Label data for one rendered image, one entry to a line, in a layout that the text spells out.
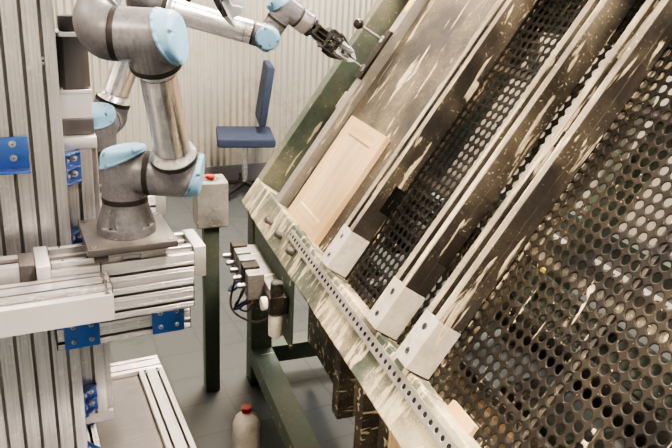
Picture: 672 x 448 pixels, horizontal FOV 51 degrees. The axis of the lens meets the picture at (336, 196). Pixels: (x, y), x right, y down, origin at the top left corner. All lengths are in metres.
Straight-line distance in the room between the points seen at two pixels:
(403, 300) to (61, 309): 0.81
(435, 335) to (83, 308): 0.84
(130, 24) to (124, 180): 0.46
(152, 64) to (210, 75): 3.98
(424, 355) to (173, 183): 0.75
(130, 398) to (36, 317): 1.00
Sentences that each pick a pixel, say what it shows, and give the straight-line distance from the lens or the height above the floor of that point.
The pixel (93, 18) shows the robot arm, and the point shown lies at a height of 1.61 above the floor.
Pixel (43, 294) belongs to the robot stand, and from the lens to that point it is 1.82.
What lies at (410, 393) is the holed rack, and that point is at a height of 0.89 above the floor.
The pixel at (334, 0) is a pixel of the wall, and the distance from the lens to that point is 5.83.
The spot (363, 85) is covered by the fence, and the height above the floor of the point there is 1.32.
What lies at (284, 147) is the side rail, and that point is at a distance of 2.74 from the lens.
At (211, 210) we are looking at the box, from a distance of 2.69.
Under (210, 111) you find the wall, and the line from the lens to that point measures 5.58.
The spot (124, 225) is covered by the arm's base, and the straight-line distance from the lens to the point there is 1.87.
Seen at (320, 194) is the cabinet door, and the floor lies 0.99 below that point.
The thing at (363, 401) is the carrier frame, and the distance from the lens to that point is 2.31.
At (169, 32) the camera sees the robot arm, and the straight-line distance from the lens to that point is 1.53.
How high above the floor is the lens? 1.75
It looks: 19 degrees down
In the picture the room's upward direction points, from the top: 3 degrees clockwise
